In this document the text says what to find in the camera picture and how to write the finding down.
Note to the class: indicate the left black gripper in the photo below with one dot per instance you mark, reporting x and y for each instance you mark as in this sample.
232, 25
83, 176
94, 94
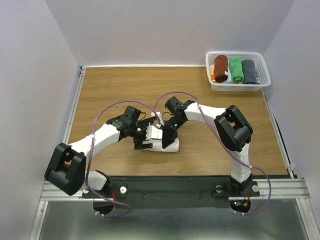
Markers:
138, 142

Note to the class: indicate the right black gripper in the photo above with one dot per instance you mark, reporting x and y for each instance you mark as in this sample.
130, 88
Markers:
168, 138

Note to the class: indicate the white towel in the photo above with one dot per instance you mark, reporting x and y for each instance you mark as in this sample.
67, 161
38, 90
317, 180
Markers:
157, 146

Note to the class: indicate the dark blue towel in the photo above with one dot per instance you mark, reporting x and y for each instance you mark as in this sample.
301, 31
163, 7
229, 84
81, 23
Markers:
249, 72

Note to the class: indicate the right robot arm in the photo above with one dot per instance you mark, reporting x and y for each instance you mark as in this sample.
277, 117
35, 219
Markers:
234, 132

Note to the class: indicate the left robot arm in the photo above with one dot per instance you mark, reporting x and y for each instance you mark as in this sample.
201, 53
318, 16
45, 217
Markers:
67, 166

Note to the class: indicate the orange rolled towel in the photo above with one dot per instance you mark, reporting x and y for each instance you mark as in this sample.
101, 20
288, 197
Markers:
212, 72

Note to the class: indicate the light blue rolled towel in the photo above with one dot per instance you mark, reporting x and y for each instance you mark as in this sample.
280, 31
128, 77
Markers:
229, 79

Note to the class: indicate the white plastic basket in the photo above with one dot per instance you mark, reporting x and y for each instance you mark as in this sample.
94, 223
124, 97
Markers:
263, 75

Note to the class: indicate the brown rolled towel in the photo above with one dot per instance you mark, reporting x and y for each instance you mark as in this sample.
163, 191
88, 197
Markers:
221, 68

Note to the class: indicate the green rolled towel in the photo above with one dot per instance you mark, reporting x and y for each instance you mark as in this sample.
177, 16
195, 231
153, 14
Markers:
236, 69

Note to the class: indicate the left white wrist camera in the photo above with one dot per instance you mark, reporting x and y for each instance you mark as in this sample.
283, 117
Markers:
153, 133

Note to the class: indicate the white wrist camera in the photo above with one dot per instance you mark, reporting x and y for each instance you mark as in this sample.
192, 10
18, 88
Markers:
153, 133
158, 120

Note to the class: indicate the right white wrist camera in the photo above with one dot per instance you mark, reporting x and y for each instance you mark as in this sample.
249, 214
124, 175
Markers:
158, 120

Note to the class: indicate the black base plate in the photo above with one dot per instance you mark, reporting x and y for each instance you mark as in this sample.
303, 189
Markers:
164, 192

